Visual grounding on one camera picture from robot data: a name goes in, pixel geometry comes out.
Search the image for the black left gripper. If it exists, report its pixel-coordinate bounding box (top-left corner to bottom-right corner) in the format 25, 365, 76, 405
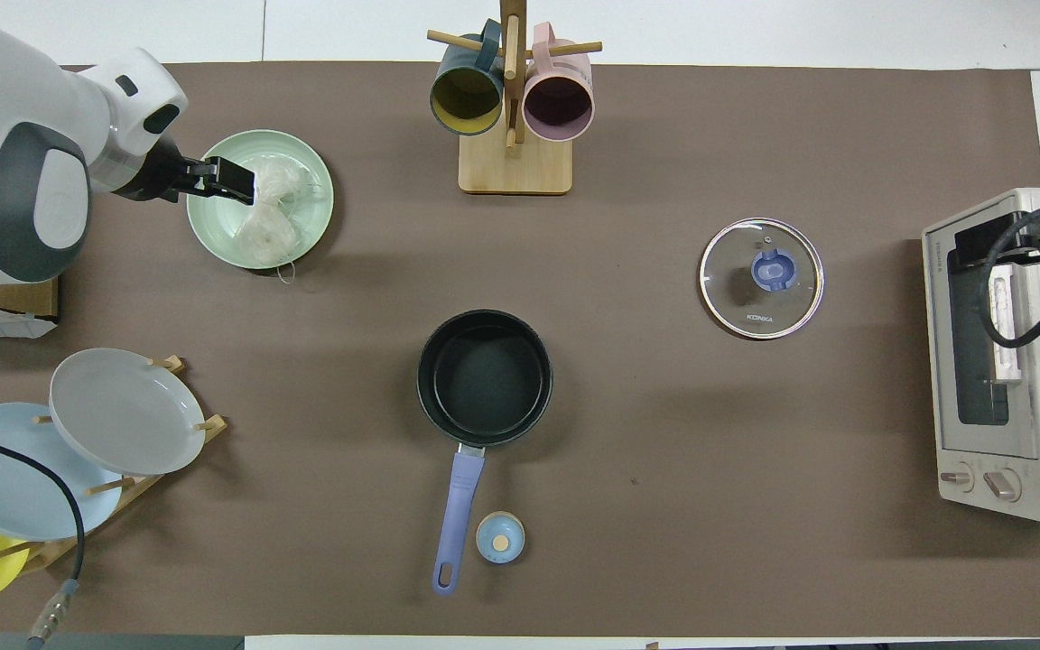
118, 135, 256, 205

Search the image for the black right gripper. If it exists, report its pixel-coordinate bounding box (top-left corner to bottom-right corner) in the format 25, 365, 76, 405
953, 202, 1040, 274

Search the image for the white vermicelli bundle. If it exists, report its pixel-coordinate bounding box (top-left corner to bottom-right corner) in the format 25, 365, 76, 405
236, 158, 319, 286

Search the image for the glass lid with blue knob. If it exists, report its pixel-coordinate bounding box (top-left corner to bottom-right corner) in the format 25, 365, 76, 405
699, 218, 825, 340

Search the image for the light green plate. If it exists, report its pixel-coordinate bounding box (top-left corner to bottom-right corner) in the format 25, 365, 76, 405
186, 129, 335, 271

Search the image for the grey plate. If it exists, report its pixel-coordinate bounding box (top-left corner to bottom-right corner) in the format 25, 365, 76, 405
49, 348, 207, 477

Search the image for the light blue plate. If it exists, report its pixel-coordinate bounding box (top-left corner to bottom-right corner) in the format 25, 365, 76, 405
0, 403, 124, 542

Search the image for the wooden plate rack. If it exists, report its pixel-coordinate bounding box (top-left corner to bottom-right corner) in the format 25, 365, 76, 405
0, 355, 229, 576

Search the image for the beige toaster oven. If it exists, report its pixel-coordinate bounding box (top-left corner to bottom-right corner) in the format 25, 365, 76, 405
922, 187, 1040, 524

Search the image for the wooden board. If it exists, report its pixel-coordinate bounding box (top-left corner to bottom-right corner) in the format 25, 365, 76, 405
0, 276, 61, 319

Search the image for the teal mug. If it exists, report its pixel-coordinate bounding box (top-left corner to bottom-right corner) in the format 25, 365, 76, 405
430, 20, 506, 137

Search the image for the wooden mug tree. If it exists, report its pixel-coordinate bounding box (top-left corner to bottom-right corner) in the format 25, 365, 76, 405
427, 0, 603, 196

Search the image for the pink mug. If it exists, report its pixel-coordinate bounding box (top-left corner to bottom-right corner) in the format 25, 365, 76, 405
523, 22, 595, 143

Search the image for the brown table mat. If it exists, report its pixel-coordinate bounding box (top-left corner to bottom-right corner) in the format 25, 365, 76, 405
0, 61, 1040, 638

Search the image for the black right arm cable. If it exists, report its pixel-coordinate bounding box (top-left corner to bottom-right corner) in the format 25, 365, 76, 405
971, 203, 1040, 349

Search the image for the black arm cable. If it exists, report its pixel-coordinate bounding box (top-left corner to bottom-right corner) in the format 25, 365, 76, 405
971, 203, 1040, 349
0, 429, 88, 650

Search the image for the dark pot with purple handle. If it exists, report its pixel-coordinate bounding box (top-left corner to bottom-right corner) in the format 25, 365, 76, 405
417, 310, 554, 597

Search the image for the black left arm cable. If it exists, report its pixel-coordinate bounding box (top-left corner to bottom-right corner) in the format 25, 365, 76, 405
0, 429, 88, 650

